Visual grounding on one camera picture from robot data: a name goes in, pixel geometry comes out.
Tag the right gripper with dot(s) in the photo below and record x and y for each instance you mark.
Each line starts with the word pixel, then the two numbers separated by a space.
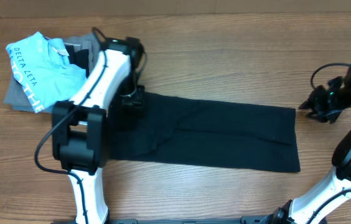
pixel 320 104

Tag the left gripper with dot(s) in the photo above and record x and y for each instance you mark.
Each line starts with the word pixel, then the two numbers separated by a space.
pixel 138 101

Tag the black t-shirt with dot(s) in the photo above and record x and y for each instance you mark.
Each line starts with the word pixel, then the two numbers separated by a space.
pixel 177 130

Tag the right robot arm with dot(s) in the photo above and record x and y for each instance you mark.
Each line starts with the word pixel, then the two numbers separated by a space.
pixel 329 193

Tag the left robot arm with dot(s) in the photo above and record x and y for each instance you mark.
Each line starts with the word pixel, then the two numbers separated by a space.
pixel 80 126

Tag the black folded garment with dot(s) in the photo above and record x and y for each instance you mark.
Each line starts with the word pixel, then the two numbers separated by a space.
pixel 79 58

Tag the light blue printed t-shirt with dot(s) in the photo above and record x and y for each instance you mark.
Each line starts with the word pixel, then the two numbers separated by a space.
pixel 42 68

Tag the grey folded garment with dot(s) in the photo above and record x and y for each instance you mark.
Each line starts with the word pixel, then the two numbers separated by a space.
pixel 15 96

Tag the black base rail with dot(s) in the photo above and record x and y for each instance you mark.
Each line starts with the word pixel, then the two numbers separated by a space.
pixel 257 219

